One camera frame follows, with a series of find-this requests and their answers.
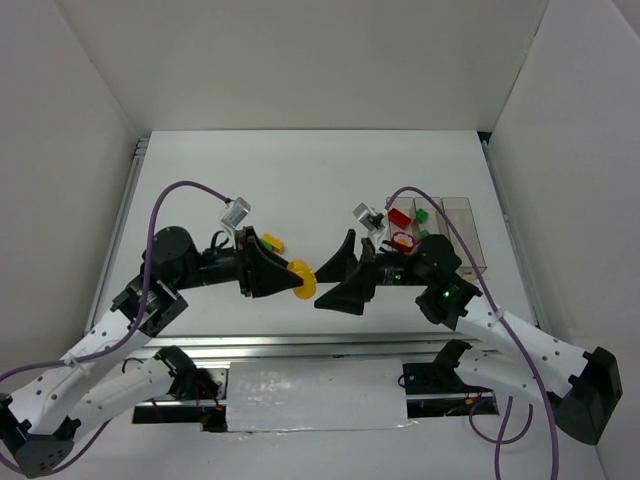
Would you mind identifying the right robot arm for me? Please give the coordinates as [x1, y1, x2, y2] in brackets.
[314, 230, 622, 445]

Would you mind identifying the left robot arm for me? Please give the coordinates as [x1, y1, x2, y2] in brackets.
[1, 226, 304, 479]

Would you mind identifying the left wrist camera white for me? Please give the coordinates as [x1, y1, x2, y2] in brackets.
[220, 197, 251, 233]

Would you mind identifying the middle clear container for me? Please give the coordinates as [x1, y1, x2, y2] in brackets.
[414, 197, 448, 239]

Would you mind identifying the white foil cover plate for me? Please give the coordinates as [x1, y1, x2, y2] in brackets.
[226, 359, 409, 432]

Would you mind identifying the red flower lego piece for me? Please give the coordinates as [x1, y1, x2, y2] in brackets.
[391, 231, 416, 252]

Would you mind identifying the yellow oval lego piece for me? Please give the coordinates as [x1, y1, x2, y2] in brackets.
[287, 260, 317, 300]

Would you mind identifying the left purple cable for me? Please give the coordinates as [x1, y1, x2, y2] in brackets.
[0, 180, 234, 476]

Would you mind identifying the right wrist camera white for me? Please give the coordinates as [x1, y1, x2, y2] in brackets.
[353, 203, 388, 249]

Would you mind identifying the yellow sloped lego brick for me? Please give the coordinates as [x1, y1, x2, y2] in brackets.
[261, 234, 286, 254]

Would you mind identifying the small red lego piece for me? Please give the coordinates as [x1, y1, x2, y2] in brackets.
[388, 208, 412, 230]

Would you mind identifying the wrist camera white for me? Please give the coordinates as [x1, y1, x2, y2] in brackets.
[220, 197, 251, 233]
[353, 203, 388, 249]

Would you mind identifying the small green lego brick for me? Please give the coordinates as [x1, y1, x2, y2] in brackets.
[415, 208, 429, 224]

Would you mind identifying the right clear container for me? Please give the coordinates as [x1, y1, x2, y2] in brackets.
[442, 197, 486, 281]

